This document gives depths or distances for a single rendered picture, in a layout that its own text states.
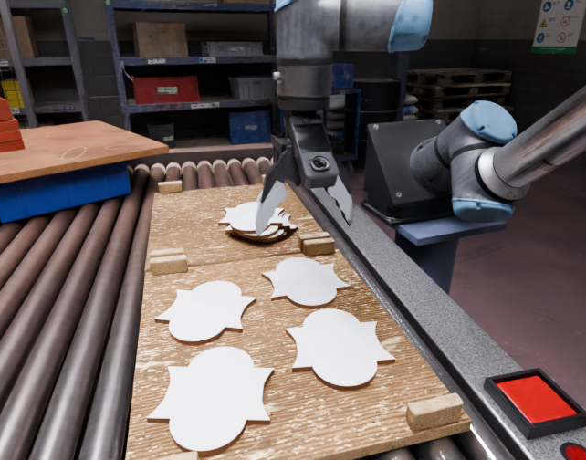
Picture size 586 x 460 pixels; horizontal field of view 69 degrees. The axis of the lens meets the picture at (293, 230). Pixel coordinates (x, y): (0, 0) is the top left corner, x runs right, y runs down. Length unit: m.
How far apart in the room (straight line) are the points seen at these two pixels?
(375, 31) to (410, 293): 0.41
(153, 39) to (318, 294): 4.39
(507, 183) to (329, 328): 0.47
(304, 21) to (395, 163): 0.62
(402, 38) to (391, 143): 0.59
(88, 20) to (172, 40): 0.99
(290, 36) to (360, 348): 0.40
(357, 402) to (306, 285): 0.23
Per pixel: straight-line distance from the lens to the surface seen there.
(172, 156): 1.49
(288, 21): 0.58
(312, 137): 0.57
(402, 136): 1.17
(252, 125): 5.11
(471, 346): 0.65
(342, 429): 0.48
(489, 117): 1.01
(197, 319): 0.62
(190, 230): 0.91
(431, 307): 0.71
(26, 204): 1.14
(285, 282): 0.68
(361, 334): 0.59
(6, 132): 1.28
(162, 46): 4.90
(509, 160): 0.87
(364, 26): 0.58
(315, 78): 0.58
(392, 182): 1.09
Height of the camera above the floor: 1.30
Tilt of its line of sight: 25 degrees down
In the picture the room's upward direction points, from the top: straight up
